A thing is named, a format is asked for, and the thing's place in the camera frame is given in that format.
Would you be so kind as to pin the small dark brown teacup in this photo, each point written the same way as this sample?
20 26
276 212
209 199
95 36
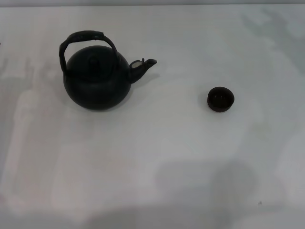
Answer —
221 99

